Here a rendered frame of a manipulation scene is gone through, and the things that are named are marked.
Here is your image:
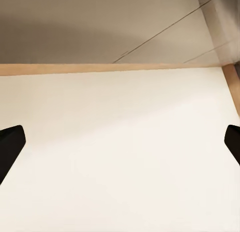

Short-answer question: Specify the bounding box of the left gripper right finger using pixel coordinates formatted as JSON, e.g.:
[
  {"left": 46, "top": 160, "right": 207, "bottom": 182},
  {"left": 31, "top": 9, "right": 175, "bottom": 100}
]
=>
[{"left": 224, "top": 124, "right": 240, "bottom": 165}]

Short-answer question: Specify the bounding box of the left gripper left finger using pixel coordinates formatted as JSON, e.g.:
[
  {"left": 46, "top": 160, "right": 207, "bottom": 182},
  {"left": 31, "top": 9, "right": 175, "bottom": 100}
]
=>
[{"left": 0, "top": 125, "right": 26, "bottom": 184}]

